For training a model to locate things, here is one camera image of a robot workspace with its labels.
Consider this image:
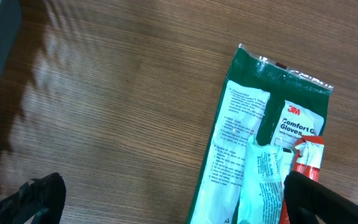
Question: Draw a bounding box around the teal white small packet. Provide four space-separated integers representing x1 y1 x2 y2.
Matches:
237 135 295 224

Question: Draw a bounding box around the red white small packet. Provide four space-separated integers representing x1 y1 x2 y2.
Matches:
279 135 325 224

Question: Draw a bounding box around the green 3M gloves package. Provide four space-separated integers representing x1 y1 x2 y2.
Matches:
186 44 334 223

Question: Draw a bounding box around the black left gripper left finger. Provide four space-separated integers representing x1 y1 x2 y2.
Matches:
0 172 67 224

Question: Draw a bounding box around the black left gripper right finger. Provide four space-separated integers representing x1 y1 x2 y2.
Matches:
284 171 358 224

